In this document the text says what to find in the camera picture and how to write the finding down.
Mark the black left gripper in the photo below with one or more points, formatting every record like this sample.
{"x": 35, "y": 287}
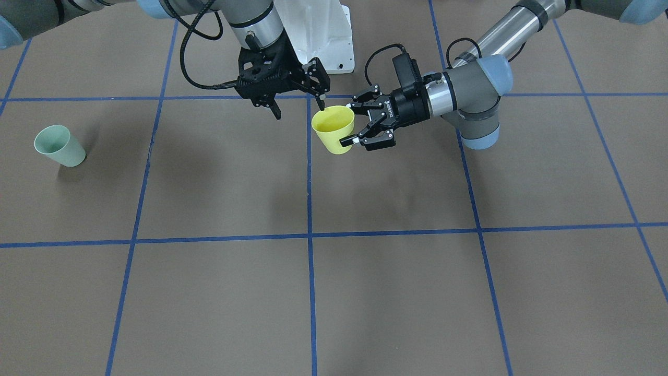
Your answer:
{"x": 408, "y": 106}

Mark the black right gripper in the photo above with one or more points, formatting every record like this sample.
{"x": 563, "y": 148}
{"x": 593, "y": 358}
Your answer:
{"x": 290, "y": 65}

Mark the yellow cup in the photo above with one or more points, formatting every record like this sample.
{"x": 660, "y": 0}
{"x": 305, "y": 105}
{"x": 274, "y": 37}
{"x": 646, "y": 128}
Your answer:
{"x": 331, "y": 125}

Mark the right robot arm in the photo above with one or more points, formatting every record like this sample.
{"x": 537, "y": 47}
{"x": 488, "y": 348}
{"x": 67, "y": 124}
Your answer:
{"x": 256, "y": 24}

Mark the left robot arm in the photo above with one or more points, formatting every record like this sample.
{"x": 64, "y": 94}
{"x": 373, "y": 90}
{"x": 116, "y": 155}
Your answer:
{"x": 467, "y": 93}

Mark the light green cup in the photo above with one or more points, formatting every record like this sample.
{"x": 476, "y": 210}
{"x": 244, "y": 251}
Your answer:
{"x": 58, "y": 143}

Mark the brown table mat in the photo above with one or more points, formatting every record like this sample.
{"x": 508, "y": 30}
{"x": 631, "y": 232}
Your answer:
{"x": 200, "y": 236}

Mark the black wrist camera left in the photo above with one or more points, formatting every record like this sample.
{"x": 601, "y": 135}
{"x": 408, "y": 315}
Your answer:
{"x": 407, "y": 72}

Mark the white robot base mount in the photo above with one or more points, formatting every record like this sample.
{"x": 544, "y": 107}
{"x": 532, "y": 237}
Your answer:
{"x": 320, "y": 29}

